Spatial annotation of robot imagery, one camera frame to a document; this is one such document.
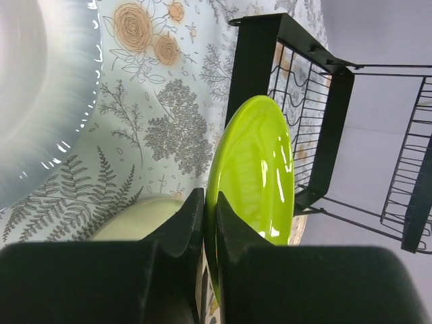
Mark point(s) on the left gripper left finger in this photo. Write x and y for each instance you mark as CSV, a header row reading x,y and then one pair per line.
x,y
147,280

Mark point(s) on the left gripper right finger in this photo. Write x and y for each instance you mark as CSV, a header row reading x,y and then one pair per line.
x,y
263,283

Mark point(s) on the cream and green round plate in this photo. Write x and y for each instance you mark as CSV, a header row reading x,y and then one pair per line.
x,y
139,220

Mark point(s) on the lime green small plate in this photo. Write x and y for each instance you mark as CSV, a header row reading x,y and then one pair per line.
x,y
253,167

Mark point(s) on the square floral plate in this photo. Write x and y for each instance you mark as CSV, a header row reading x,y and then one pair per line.
x,y
210,307

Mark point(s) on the floral patterned table mat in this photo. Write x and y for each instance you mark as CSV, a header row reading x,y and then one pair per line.
x,y
159,117

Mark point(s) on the white scalloped plate back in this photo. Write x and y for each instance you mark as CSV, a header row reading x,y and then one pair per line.
x,y
51,67

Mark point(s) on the black wire dish rack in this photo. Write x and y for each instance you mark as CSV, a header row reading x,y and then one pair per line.
x,y
277,57

